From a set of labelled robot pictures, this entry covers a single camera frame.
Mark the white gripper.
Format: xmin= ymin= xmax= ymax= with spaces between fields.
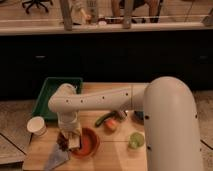
xmin=58 ymin=113 xmax=82 ymax=138

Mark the white eraser block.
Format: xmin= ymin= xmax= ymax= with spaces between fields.
xmin=68 ymin=135 xmax=80 ymax=149

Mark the red bowl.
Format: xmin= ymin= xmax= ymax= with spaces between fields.
xmin=72 ymin=127 xmax=100 ymax=159

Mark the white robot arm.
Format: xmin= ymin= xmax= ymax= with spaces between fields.
xmin=48 ymin=76 xmax=204 ymax=171

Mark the dark blue bowl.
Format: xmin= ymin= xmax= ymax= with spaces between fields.
xmin=134 ymin=111 xmax=144 ymax=121

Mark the green cucumber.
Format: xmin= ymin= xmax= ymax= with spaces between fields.
xmin=95 ymin=112 xmax=115 ymax=127

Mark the white paper cup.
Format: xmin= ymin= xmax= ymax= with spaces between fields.
xmin=27 ymin=116 xmax=46 ymax=136

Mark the grey cloth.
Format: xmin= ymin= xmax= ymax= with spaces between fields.
xmin=44 ymin=144 xmax=69 ymax=171

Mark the green plastic tray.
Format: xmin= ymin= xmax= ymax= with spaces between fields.
xmin=32 ymin=77 xmax=83 ymax=122

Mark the orange carrot toy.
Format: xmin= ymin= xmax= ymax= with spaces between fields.
xmin=104 ymin=119 xmax=118 ymax=132

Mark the small metallic can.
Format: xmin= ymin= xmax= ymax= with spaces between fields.
xmin=117 ymin=111 xmax=127 ymax=121

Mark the wooden board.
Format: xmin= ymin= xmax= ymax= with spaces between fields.
xmin=21 ymin=81 xmax=150 ymax=171

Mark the green apple toy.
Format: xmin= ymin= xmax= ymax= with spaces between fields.
xmin=128 ymin=132 xmax=145 ymax=149

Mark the black office chair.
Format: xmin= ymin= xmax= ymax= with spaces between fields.
xmin=22 ymin=0 xmax=53 ymax=14

